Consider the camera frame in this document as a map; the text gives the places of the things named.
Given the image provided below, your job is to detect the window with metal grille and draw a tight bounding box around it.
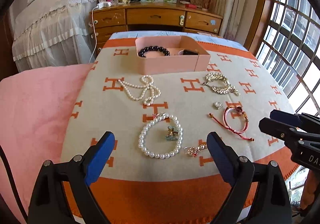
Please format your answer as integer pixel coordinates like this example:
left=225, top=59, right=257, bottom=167
left=255, top=0, right=319, bottom=116

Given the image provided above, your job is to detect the red cord bracelet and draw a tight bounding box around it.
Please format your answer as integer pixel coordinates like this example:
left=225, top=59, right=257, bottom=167
left=208, top=105, right=255, bottom=142

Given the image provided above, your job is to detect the gold hair clip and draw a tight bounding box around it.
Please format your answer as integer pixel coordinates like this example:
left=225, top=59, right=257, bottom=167
left=183, top=143, right=207, bottom=158

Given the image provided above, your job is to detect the white pearl bracelet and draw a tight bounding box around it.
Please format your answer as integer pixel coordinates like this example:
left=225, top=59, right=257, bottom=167
left=138, top=113, right=184, bottom=160

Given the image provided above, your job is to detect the orange beige H blanket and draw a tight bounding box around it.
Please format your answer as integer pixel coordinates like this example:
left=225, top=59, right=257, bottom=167
left=61, top=39, right=298, bottom=223

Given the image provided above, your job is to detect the person's right hand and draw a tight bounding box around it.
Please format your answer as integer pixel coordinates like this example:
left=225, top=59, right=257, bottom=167
left=300, top=170, right=319, bottom=209

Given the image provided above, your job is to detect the white charger with cable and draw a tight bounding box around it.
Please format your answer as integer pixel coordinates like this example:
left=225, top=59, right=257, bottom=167
left=88, top=1, right=112, bottom=63

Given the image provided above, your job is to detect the red small box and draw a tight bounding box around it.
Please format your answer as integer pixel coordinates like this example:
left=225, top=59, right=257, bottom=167
left=185, top=3, right=197, bottom=9

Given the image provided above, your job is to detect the gold chain bracelet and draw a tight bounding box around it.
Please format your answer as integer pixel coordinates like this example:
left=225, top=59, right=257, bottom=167
left=202, top=72, right=241, bottom=96

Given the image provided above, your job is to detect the pink bed cover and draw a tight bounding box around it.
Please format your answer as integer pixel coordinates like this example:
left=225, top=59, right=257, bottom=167
left=1, top=64, right=91, bottom=210

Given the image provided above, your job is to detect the long pearl necklace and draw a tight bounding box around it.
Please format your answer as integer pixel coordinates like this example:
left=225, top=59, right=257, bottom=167
left=117, top=74, right=162, bottom=107

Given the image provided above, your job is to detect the black cable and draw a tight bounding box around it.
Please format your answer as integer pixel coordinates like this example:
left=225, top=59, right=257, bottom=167
left=0, top=143, right=28, bottom=224

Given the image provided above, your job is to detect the wooden desk with drawers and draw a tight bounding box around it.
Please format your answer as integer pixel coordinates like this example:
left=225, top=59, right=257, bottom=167
left=91, top=2, right=223, bottom=54

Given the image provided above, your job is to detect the blue flower brooch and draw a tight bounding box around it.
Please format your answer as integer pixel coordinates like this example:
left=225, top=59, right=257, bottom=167
left=165, top=126, right=179, bottom=141

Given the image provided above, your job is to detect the black bead bracelet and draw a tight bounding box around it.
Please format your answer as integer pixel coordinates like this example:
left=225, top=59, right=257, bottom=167
left=138, top=46, right=171, bottom=58

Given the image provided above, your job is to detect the pink jewelry tray box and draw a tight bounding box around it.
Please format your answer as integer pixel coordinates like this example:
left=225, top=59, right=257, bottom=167
left=135, top=36, right=211, bottom=75

